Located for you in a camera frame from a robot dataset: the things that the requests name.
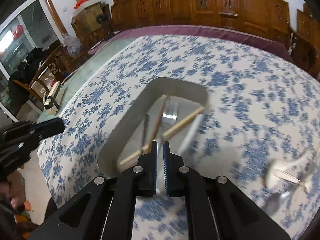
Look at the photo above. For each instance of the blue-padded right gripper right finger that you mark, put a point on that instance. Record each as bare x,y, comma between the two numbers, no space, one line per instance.
216,208

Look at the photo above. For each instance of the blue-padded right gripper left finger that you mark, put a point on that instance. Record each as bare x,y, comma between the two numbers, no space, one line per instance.
104,208

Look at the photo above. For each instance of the large metal spoon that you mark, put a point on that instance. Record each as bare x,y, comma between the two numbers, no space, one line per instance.
274,202

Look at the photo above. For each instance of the light bamboo chopstick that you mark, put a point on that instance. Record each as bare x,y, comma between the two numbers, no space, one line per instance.
165,136

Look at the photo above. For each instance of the white plastic soup spoon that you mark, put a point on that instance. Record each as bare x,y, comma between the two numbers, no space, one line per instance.
278,164

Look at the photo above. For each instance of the metal fork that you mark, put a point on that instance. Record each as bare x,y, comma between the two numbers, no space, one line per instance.
170,113

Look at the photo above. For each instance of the grey metal rectangular tray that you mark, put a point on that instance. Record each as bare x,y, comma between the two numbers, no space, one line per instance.
126,138

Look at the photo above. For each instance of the dark brown wooden chopstick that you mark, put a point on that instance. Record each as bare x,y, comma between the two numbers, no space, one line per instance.
157,124

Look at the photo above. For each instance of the white plastic fork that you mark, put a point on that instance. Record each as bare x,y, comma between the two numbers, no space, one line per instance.
305,182

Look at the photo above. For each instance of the white plastic knife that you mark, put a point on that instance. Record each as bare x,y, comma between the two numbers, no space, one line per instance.
185,144

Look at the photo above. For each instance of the person's left hand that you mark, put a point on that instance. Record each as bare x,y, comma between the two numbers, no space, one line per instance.
13,189

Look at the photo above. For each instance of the wooden block with black band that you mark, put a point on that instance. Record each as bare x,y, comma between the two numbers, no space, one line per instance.
53,100

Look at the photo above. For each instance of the wooden chair at left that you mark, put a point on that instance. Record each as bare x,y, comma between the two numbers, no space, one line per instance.
29,71

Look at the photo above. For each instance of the blue floral tablecloth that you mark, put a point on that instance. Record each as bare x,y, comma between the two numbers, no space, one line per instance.
230,110

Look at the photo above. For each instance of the glass sliding door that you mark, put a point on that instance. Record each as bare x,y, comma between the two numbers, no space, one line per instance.
25,24

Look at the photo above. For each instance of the stacked cardboard boxes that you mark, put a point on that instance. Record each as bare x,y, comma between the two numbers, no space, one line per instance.
91,21

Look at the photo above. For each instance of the carved wooden armchair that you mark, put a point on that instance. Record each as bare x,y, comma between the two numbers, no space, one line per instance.
305,42

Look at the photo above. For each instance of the long carved wooden sofa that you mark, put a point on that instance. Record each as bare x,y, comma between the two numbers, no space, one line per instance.
269,19

